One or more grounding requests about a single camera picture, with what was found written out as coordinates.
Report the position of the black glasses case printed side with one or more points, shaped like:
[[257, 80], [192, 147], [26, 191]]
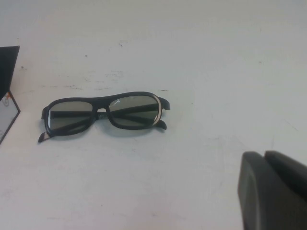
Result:
[[7, 67]]

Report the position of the black framed glasses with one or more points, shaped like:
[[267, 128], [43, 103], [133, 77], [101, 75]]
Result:
[[134, 112]]

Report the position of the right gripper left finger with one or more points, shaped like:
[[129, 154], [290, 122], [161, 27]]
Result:
[[268, 196]]

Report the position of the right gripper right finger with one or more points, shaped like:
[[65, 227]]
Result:
[[290, 166]]

